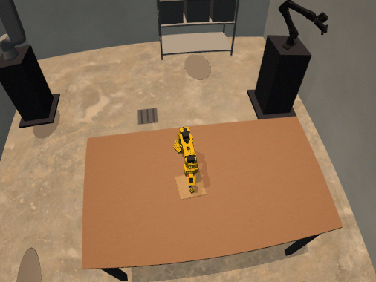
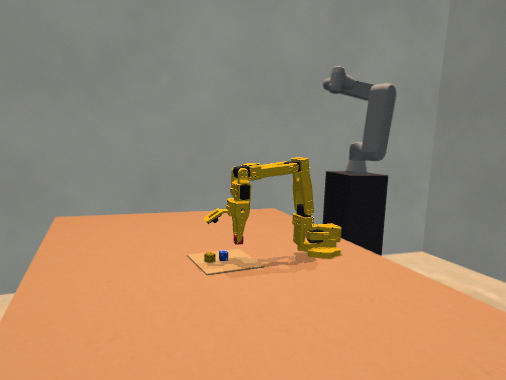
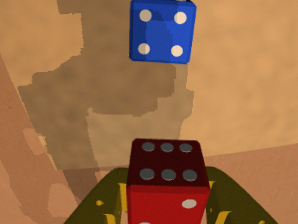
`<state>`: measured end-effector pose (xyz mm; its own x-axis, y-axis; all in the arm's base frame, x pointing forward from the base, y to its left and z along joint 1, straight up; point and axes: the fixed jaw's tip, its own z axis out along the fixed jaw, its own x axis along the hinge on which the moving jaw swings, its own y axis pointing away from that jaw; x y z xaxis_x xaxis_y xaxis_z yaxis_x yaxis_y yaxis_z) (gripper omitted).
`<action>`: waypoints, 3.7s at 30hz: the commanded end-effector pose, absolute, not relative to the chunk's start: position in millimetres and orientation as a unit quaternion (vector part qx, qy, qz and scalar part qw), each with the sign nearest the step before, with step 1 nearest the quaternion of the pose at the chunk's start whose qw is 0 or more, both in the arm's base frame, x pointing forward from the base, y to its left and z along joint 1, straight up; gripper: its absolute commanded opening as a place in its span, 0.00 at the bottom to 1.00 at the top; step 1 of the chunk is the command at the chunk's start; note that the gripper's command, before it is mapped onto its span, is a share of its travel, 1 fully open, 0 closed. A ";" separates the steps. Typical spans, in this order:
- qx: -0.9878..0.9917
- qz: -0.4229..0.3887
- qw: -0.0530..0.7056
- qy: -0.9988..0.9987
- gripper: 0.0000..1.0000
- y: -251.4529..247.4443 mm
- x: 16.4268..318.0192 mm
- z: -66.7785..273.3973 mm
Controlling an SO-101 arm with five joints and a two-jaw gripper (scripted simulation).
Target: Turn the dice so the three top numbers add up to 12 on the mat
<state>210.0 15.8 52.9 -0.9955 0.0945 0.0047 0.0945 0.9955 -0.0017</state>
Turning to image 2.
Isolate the yellow die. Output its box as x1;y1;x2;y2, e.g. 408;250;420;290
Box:
204;252;216;263

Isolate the blue die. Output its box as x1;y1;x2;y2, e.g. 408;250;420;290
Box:
219;250;229;261

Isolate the red die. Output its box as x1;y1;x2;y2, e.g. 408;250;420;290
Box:
233;235;243;245

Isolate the tan flat mat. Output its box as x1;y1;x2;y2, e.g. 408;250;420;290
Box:
187;249;264;276

